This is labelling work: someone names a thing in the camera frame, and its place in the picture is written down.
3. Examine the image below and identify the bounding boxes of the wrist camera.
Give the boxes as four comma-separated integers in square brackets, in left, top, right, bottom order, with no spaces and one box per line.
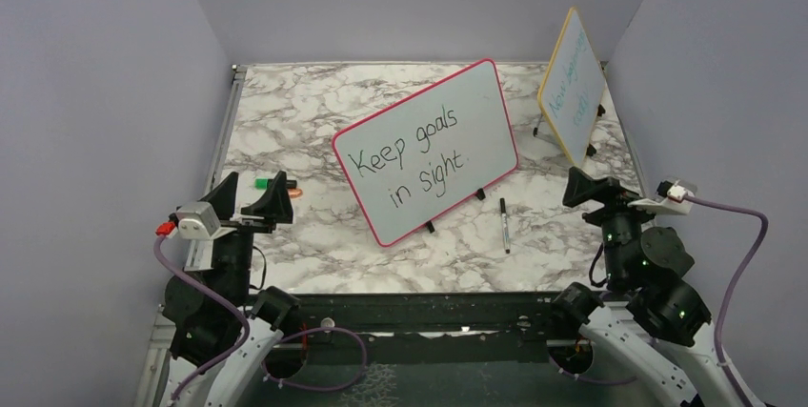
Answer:
[155,201,235,241]
[628,178,697,215]

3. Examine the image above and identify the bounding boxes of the pink framed whiteboard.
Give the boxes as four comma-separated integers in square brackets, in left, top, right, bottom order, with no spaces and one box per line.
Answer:
[332,59,518,247]

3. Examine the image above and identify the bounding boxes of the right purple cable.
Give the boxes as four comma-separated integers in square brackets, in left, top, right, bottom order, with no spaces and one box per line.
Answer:
[547,195,770,407]

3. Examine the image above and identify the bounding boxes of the yellow framed whiteboard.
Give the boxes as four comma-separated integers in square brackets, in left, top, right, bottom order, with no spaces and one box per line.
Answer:
[537,7,607,167]

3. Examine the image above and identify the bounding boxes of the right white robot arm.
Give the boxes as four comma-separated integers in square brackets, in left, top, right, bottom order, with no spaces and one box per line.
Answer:
[549,167,768,406]

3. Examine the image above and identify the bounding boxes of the aluminium frame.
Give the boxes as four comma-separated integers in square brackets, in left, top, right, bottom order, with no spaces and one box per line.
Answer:
[133,64,250,406]

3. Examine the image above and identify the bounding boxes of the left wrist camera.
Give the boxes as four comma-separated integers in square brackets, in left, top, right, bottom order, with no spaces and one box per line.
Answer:
[155,201,235,241]

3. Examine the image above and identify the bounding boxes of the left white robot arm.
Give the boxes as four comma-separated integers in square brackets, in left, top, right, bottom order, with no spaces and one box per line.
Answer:
[153,172,303,406]

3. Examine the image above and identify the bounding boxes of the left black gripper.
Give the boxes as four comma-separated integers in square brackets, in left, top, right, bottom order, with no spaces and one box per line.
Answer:
[195,170,293,306]

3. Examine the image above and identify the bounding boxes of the white whiteboard marker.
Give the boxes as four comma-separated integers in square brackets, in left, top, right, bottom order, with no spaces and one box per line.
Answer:
[499,197,511,254]

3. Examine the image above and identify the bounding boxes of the black mounting rail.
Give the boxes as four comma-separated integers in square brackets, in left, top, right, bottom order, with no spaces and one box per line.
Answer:
[265,292,594,375]

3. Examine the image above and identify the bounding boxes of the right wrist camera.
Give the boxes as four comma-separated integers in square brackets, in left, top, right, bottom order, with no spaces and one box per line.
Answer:
[628,178,697,215]

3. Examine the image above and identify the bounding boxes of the green black highlighter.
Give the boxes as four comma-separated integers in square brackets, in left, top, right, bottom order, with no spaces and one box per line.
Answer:
[253,177,297,190]

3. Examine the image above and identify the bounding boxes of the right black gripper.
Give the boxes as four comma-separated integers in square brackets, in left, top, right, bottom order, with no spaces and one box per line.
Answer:
[563,165,671,285]

